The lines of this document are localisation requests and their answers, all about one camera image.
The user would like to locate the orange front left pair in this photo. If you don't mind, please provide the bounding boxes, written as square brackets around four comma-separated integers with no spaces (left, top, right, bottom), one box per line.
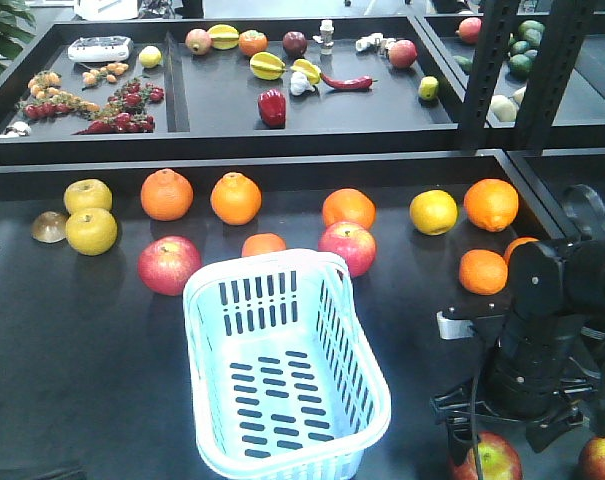
[458,249,508,295]

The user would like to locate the large orange far right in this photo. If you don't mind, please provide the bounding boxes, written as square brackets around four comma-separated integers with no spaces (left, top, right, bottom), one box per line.
[463,179,519,232]

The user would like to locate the orange front right pair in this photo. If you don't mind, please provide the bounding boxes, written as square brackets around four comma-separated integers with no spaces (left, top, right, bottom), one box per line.
[503,236,538,264]

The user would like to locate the red chili pepper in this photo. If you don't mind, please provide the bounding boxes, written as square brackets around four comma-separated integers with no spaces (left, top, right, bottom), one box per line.
[320,73,376,91]

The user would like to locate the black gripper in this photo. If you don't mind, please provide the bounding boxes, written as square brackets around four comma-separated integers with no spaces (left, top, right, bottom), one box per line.
[430,377,598,466]

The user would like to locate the green potted plant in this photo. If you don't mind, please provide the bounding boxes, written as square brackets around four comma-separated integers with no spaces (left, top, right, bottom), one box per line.
[0,0,36,74]

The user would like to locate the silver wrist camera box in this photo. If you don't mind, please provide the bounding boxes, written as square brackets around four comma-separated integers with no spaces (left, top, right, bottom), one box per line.
[436,310,476,340]

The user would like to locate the orange pair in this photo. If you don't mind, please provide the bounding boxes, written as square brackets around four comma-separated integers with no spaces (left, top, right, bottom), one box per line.
[503,236,538,264]
[458,249,508,295]

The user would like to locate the orange beside middle apple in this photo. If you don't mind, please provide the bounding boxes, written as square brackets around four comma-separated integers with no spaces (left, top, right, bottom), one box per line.
[322,188,376,229]

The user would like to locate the red apple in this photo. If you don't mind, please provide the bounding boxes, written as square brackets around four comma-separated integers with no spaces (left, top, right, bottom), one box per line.
[137,236,202,296]
[448,431,523,480]
[579,436,605,480]
[318,221,377,277]

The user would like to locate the yellow orange citrus fruit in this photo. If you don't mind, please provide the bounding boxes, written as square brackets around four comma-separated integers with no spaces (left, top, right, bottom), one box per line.
[409,189,458,236]

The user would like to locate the light blue plastic basket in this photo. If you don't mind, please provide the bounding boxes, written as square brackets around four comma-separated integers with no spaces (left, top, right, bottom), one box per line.
[183,249,391,479]

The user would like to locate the red bell pepper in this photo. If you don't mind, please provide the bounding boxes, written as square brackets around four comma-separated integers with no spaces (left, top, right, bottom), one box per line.
[257,89,286,127]

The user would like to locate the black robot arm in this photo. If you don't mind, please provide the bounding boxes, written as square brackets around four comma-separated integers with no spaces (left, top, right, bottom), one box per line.
[431,184,605,466]

